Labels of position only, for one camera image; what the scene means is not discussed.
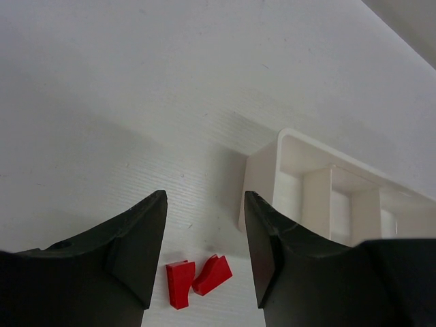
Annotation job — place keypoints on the white divided sorting tray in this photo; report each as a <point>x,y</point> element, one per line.
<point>335,195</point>

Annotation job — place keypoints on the red curved lego piece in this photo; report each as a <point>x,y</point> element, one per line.
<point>216,271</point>

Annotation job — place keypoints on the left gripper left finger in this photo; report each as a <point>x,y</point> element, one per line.
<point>101,277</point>

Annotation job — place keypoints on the red slope lego brick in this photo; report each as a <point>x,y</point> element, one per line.
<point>180,276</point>

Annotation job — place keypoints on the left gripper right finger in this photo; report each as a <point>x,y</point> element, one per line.
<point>304,279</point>

